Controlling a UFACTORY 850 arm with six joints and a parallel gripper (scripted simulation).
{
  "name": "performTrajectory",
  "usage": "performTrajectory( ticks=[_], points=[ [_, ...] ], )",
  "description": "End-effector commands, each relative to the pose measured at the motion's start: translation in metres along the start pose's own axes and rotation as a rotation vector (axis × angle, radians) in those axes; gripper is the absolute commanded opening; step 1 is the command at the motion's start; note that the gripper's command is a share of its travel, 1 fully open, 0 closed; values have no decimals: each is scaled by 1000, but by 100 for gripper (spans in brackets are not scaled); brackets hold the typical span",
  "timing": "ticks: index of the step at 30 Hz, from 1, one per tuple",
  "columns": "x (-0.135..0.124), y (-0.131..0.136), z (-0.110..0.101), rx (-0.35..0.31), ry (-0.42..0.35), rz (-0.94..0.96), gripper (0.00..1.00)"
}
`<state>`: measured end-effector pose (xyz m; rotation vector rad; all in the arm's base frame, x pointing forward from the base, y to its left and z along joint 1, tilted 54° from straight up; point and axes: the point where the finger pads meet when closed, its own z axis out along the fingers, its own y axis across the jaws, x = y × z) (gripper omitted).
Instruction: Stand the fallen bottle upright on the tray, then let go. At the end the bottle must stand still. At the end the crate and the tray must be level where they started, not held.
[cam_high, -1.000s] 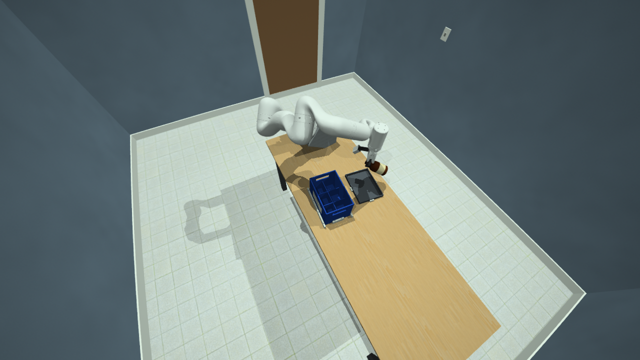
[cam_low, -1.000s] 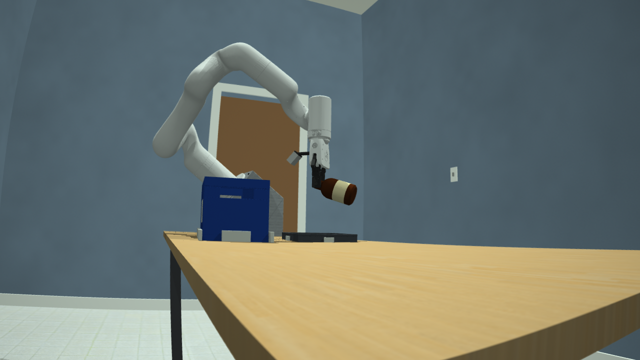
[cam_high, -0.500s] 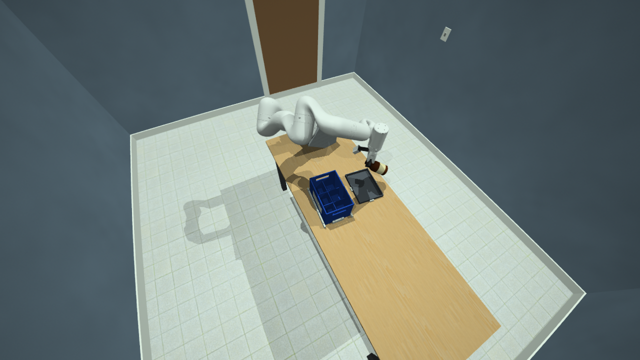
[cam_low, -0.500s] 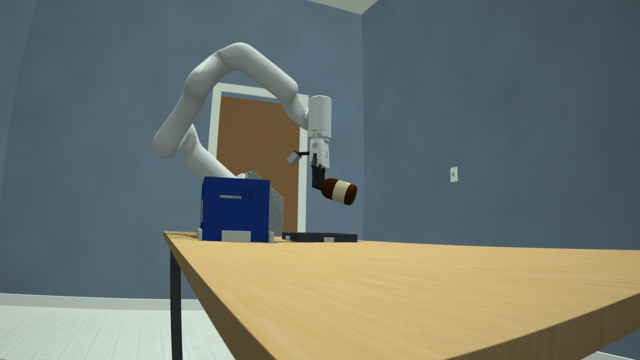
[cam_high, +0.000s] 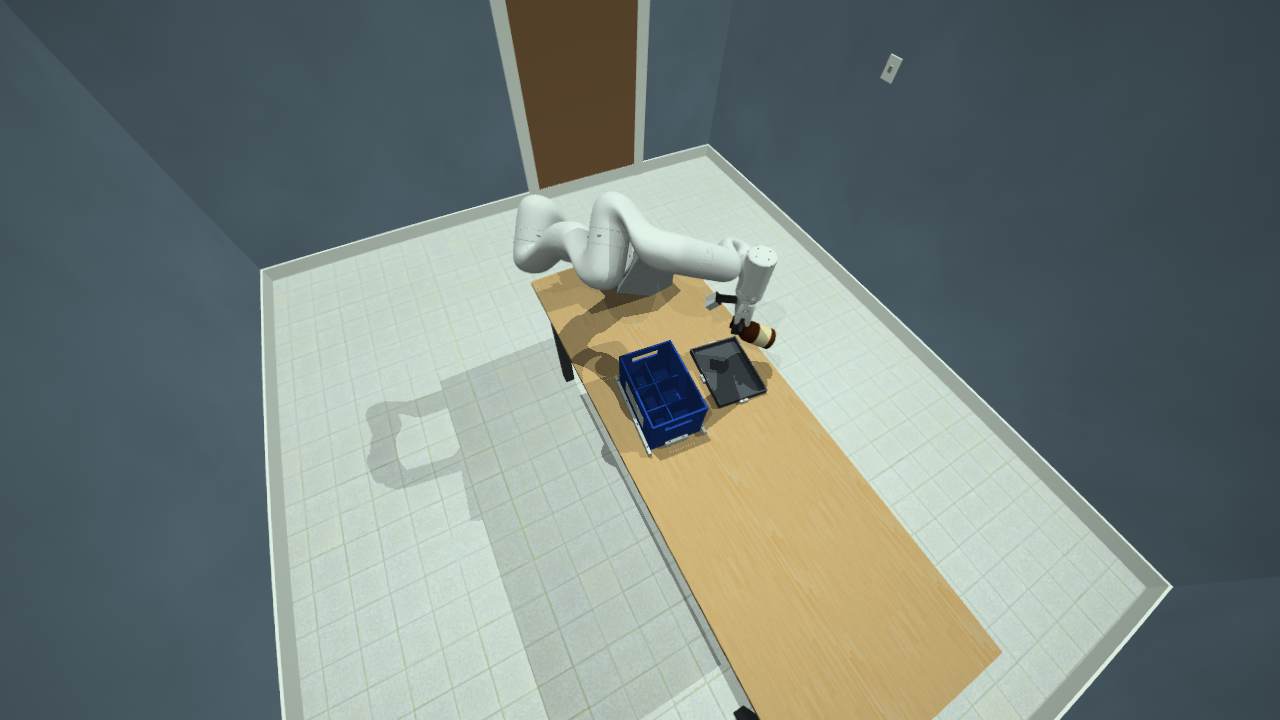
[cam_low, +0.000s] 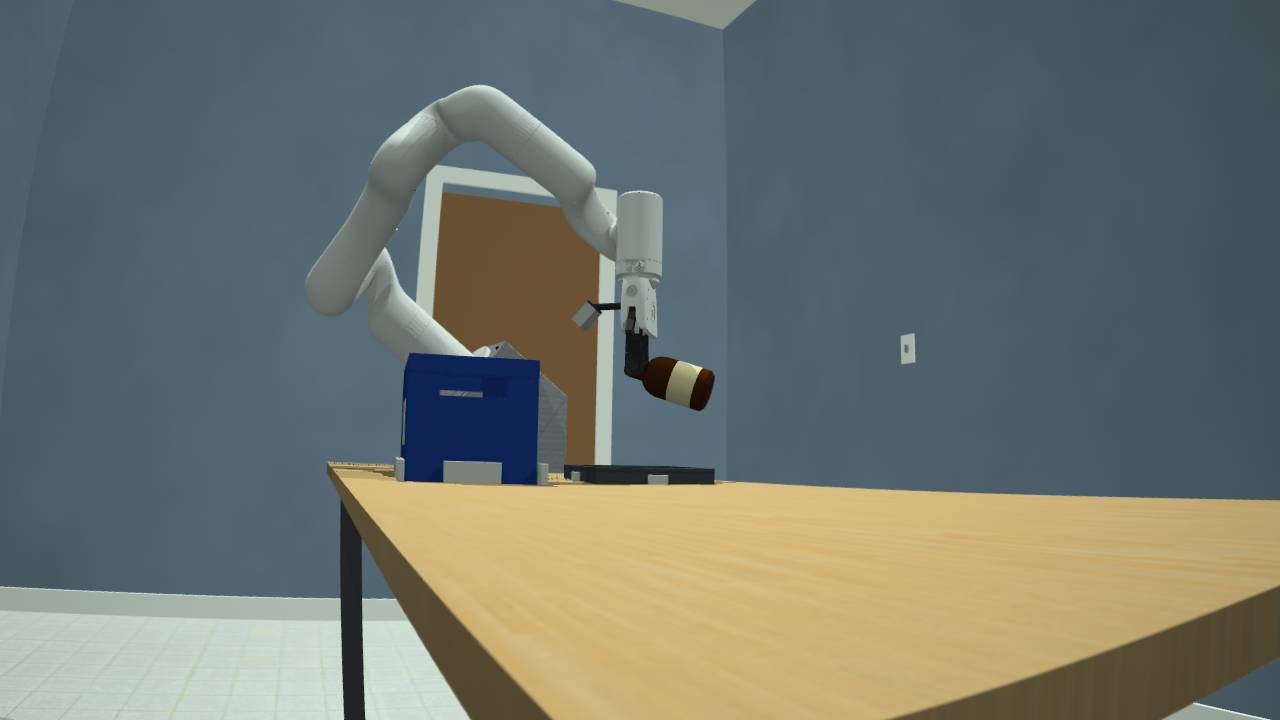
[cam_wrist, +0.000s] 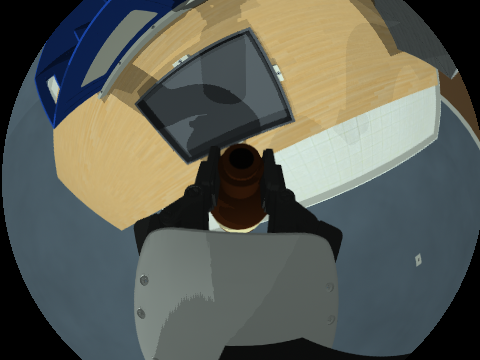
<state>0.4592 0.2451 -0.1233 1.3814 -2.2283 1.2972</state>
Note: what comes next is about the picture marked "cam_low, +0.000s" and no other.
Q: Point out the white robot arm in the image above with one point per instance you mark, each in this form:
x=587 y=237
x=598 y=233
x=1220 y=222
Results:
x=475 y=113

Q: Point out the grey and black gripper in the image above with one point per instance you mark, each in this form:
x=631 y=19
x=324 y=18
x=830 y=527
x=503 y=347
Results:
x=638 y=319

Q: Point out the brown glass bottle with beige label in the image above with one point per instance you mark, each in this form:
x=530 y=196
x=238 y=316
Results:
x=677 y=382

